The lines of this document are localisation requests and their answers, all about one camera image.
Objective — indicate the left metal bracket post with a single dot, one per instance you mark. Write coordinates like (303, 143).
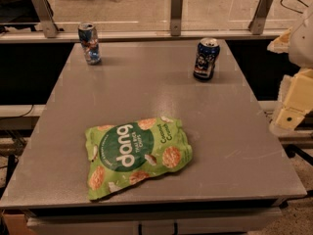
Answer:
(46, 19)

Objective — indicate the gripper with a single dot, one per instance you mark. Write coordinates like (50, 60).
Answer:
(303, 46)

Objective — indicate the dark blue soda can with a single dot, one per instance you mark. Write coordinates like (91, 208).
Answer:
(207, 53)

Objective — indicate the brown cardboard box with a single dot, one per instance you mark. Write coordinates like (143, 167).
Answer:
(17, 224)

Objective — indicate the right metal bracket post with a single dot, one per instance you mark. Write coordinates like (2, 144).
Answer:
(257, 24)

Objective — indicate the slim blue silver can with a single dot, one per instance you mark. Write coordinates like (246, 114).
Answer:
(89, 41)

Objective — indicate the white cabinet under table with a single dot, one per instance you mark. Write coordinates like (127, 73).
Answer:
(216, 222)

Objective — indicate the middle metal bracket post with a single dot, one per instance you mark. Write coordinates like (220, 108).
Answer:
(176, 7)

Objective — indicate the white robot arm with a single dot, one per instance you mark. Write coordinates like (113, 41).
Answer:
(297, 41)

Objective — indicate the metal rail frame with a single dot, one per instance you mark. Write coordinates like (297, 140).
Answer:
(114, 36)

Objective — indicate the metal bracket post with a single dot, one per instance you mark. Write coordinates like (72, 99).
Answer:
(176, 7)
(46, 19)
(257, 24)

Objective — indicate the green rice chip bag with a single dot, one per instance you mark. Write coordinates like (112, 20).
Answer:
(124, 155)

